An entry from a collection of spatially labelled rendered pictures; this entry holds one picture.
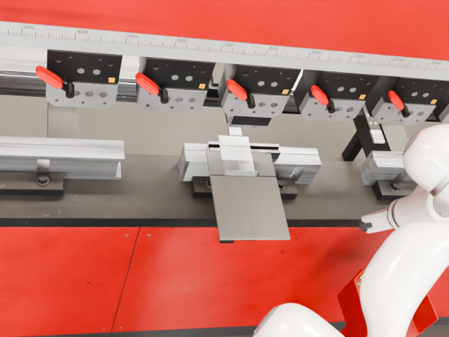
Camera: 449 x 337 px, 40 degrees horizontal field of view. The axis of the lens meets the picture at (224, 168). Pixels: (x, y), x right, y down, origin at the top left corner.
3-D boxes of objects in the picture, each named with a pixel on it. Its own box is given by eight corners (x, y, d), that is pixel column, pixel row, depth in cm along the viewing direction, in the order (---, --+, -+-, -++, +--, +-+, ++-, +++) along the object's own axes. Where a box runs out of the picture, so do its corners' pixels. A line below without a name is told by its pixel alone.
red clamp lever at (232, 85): (232, 85, 135) (257, 106, 142) (230, 71, 137) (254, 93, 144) (226, 89, 135) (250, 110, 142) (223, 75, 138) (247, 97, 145)
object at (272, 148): (207, 156, 167) (210, 150, 164) (206, 148, 168) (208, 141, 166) (277, 159, 172) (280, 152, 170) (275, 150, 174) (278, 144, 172)
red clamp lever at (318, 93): (317, 91, 140) (337, 111, 147) (313, 77, 143) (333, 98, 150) (311, 95, 141) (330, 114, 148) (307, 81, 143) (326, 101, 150)
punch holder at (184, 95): (136, 110, 143) (147, 59, 130) (133, 83, 148) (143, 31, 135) (200, 114, 147) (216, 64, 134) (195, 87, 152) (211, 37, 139)
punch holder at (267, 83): (220, 115, 148) (238, 65, 136) (215, 88, 153) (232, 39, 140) (278, 118, 153) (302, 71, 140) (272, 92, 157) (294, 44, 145)
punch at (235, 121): (228, 130, 159) (238, 105, 152) (226, 124, 160) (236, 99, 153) (264, 132, 162) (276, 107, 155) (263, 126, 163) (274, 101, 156)
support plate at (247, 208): (219, 240, 150) (220, 238, 149) (205, 152, 165) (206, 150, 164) (289, 240, 155) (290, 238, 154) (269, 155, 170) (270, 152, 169)
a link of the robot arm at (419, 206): (403, 187, 155) (388, 217, 152) (438, 176, 143) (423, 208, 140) (428, 207, 156) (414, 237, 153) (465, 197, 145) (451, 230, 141)
